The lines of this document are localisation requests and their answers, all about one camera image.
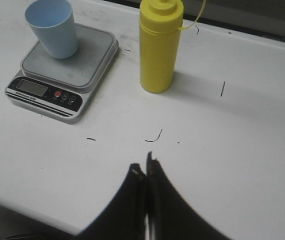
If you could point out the silver electronic kitchen scale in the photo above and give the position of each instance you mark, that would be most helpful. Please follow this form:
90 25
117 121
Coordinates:
62 88

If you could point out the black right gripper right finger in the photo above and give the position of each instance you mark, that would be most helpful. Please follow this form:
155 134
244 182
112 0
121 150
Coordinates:
169 216

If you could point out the light blue plastic cup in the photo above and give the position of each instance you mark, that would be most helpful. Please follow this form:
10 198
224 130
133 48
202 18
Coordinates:
52 21

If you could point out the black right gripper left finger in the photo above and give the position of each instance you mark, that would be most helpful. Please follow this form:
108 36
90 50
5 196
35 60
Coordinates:
124 217

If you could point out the yellow squeeze bottle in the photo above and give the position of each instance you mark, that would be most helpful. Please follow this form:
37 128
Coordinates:
160 26

